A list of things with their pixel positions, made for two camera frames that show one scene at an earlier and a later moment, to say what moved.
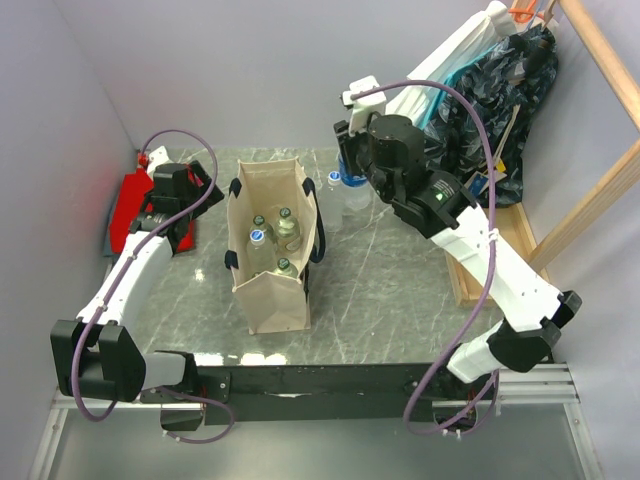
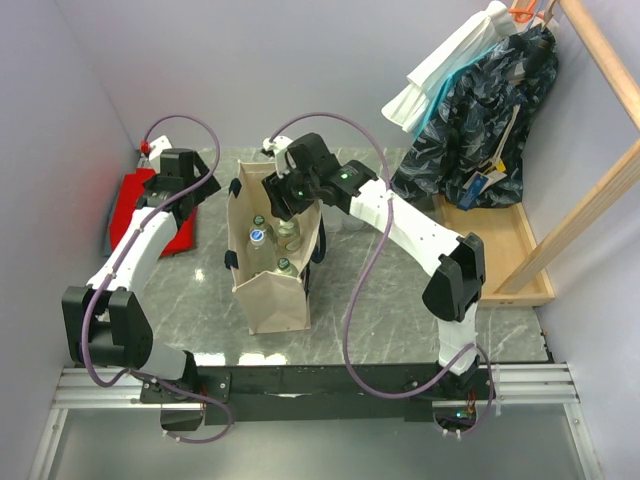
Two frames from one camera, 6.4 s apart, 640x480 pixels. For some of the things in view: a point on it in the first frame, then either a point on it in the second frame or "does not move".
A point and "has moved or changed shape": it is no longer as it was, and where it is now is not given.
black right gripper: (348, 142) → (276, 188)
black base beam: (328, 391) does not move
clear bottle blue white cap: (261, 254) does not move
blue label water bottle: (356, 189) has moved or changed shape
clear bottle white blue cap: (334, 204) does not move
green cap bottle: (287, 232) does not move
